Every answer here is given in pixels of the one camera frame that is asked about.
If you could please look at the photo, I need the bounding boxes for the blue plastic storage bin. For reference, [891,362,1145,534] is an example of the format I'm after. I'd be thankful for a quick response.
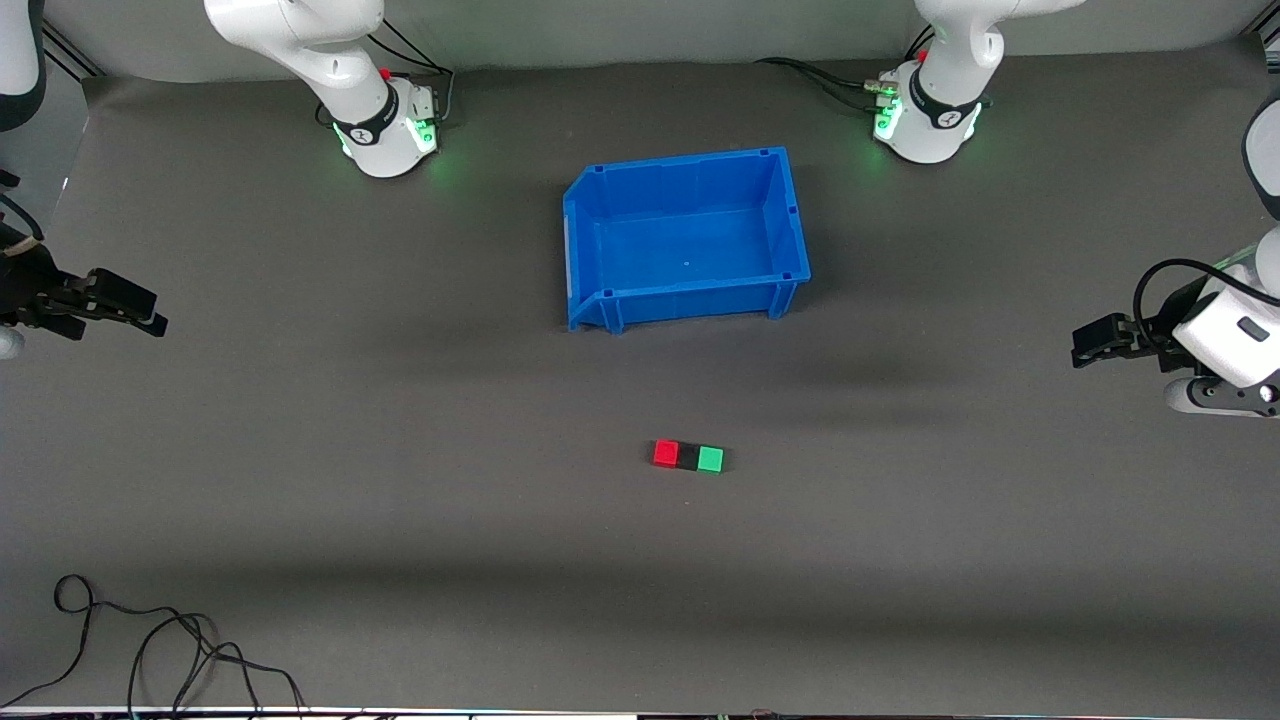
[562,147,812,334]

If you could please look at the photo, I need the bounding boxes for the dark grey table mat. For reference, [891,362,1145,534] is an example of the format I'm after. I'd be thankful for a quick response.
[0,35,1280,717]

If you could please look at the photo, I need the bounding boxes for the thin black loose cable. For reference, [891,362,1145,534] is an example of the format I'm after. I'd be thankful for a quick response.
[0,574,307,717]

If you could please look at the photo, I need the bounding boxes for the black left arm base cables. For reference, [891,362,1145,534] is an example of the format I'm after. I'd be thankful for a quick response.
[754,25,993,113]

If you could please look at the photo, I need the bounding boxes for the black arm base cables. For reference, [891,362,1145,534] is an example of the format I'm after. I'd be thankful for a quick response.
[315,20,457,129]
[754,25,993,113]

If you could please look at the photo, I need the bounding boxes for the black right arm base cables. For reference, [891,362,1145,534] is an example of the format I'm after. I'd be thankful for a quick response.
[315,20,457,129]

